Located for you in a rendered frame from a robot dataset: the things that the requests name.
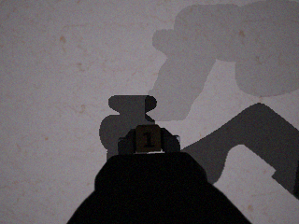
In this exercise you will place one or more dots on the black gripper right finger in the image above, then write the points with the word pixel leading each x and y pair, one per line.
pixel 169 142

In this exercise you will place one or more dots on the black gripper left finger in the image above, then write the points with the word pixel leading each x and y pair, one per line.
pixel 127 144

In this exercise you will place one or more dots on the tan cube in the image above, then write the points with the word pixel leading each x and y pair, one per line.
pixel 148 138

